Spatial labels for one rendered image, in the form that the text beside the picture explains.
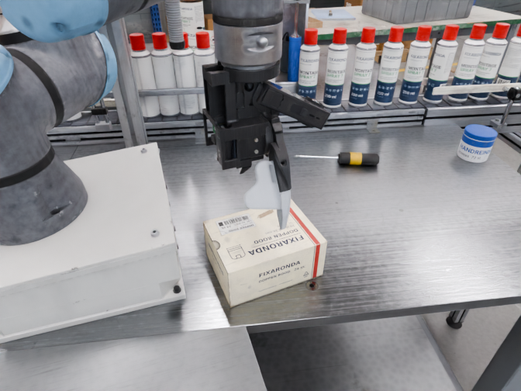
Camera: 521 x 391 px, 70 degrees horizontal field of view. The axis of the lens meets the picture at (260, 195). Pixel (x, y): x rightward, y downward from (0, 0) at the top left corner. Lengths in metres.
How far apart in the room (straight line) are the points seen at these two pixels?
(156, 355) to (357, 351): 0.84
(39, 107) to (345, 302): 0.51
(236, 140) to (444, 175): 0.62
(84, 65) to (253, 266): 0.38
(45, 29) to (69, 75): 0.26
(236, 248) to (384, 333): 0.87
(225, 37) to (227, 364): 0.40
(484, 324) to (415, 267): 1.15
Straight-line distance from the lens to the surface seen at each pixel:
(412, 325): 1.40
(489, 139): 1.02
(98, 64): 0.64
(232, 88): 0.43
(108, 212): 0.61
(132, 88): 0.87
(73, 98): 0.61
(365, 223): 0.75
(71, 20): 0.34
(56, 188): 0.60
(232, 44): 0.41
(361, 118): 1.10
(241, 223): 0.61
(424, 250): 0.73
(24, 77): 0.57
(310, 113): 0.49
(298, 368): 1.24
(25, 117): 0.56
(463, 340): 1.73
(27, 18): 0.36
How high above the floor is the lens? 1.30
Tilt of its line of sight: 36 degrees down
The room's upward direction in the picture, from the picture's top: straight up
